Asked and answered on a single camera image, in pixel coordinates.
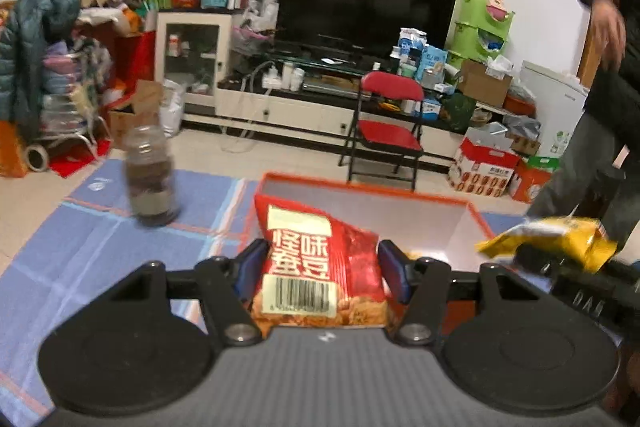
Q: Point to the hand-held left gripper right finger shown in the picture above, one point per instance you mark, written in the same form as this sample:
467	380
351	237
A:
393	272

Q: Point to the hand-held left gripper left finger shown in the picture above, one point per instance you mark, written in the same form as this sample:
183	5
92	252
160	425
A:
250	269

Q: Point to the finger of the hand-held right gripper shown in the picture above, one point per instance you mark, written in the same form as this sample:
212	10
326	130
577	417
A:
542	261

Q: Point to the yellow snack packet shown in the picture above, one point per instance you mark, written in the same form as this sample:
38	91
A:
555	237

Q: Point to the red snack packet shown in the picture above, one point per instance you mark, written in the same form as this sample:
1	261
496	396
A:
310	267

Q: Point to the orange cardboard box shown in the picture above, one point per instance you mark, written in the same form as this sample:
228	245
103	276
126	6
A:
380	212

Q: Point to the orange carton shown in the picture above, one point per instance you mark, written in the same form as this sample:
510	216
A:
532	182

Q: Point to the red and white carton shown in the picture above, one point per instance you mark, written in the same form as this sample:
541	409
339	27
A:
482	172

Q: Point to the blue checked tablecloth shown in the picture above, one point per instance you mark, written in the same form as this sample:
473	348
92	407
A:
100	252

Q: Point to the white chest freezer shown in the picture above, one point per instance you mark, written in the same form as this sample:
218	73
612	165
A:
555	107

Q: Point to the black and white TV stand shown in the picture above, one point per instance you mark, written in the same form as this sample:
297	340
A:
300	112

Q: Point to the white plastic bag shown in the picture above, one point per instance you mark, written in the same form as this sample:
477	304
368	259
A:
172	109

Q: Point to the red folding chair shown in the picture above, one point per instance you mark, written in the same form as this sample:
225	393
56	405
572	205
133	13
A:
392	92

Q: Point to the white power strip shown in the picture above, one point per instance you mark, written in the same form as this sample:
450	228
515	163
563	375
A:
272	78

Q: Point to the open brown cardboard box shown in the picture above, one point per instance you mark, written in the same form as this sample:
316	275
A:
135	107

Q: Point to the blue tissue pack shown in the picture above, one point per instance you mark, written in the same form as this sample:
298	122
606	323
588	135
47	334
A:
434	66

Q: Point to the white glass-door cabinet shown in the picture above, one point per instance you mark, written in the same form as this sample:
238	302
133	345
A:
192	52

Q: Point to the green plastic storage rack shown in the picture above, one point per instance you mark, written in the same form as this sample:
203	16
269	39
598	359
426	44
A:
472	32

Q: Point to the tape roll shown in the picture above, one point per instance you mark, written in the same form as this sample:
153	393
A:
37	157

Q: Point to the orange bag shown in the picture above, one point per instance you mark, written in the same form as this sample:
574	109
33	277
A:
10	152

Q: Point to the dark teal puffer jacket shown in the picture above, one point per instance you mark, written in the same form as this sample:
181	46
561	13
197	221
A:
35	42

